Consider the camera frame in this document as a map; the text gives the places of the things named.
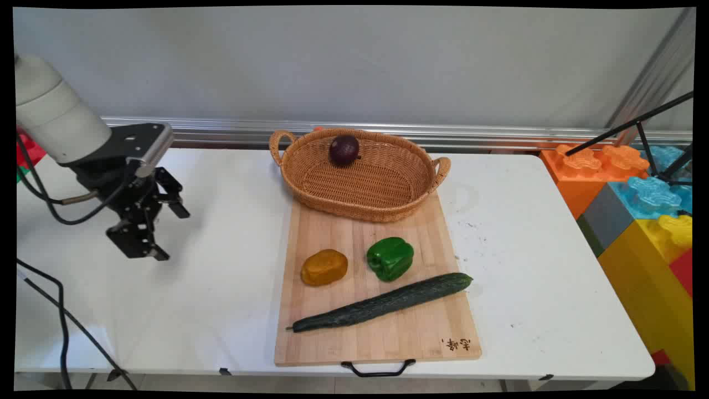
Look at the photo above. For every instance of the dark purple round fruit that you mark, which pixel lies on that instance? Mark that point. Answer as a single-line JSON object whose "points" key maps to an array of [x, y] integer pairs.
{"points": [[344, 151]]}

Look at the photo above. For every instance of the orange toy potato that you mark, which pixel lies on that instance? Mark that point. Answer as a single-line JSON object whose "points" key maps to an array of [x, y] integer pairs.
{"points": [[324, 268]]}

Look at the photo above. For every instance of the big orange building block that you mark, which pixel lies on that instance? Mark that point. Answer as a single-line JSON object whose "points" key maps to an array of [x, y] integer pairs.
{"points": [[576, 180]]}

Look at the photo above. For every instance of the black tripod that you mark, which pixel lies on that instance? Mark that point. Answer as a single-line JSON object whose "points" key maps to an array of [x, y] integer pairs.
{"points": [[642, 119]]}

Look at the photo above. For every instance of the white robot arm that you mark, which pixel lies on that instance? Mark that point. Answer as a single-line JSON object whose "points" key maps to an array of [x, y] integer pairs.
{"points": [[55, 113]]}

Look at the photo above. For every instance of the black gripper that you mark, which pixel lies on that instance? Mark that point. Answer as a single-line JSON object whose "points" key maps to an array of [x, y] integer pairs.
{"points": [[128, 195]]}

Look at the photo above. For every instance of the black silver wrist camera box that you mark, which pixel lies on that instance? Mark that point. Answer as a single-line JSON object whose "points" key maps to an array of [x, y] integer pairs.
{"points": [[141, 141]]}

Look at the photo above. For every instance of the big red building block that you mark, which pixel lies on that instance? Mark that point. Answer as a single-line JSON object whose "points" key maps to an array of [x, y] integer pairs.
{"points": [[682, 271], [27, 149]]}

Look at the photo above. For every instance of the wooden cutting board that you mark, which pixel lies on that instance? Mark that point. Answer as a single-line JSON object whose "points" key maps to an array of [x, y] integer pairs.
{"points": [[388, 341]]}

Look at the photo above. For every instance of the big grey building block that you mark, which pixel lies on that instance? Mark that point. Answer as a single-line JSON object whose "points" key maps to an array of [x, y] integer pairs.
{"points": [[606, 219]]}

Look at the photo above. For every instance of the woven wicker basket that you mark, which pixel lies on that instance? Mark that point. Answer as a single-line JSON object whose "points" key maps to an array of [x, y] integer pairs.
{"points": [[360, 191]]}

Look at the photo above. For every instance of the aluminium wall rail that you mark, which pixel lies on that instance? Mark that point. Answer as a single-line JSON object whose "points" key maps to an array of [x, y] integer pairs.
{"points": [[498, 134]]}

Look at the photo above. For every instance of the big blue building block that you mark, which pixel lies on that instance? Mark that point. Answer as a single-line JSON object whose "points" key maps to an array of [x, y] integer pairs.
{"points": [[664, 156], [648, 197]]}

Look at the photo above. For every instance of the aluminium slanted post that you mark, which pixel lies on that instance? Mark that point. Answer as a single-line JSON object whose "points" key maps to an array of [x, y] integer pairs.
{"points": [[653, 75]]}

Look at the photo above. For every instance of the big yellow building block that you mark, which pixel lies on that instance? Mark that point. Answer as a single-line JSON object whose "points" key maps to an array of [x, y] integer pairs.
{"points": [[648, 288]]}

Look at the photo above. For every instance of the green bell pepper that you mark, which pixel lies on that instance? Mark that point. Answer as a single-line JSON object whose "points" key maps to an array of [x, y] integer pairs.
{"points": [[390, 259]]}

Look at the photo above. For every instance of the long dark green cucumber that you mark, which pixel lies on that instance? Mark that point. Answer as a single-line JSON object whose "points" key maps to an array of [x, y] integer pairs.
{"points": [[382, 303]]}

